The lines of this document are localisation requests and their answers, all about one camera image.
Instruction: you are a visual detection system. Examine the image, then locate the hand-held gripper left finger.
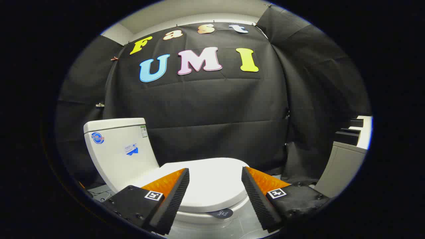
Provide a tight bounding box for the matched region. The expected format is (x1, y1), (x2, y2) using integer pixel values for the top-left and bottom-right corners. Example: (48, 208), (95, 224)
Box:
(101, 168), (190, 235)

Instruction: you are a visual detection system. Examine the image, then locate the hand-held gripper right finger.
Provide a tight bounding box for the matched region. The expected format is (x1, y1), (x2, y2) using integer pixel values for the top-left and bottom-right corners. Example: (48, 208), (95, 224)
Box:
(241, 166), (331, 233)

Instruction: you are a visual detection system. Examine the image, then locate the black round lid handle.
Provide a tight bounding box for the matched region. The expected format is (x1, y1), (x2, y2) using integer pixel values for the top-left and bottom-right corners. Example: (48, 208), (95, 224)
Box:
(208, 208), (234, 219)

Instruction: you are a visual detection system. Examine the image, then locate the white toilet lid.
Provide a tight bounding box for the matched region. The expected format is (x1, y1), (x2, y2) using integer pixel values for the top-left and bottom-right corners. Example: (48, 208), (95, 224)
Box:
(133, 157), (250, 213)

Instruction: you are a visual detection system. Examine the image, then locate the white toilet bowl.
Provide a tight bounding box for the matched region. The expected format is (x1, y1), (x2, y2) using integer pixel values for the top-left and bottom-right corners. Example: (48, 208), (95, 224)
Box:
(174, 196), (253, 227)

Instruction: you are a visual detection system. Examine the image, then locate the grey cabinet with white top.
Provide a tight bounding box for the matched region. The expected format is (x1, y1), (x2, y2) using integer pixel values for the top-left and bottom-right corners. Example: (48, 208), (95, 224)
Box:
(314, 116), (373, 199)

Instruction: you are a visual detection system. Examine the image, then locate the black backdrop cloth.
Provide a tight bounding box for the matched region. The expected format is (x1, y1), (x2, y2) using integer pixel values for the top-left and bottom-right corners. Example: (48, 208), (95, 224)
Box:
(55, 7), (372, 188)

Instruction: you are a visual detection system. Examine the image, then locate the cable tangle with small devices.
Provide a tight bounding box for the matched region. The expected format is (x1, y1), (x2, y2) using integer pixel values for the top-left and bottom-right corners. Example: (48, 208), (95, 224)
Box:
(87, 189), (115, 202)

